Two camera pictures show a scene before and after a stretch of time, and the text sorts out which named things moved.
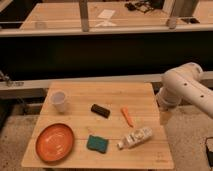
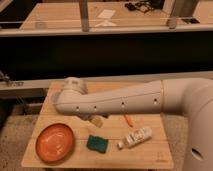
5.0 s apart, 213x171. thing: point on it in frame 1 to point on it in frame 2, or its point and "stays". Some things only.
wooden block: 164,117 to 97,120
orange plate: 54,142 stays
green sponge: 98,143 stays
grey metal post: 84,15 stays
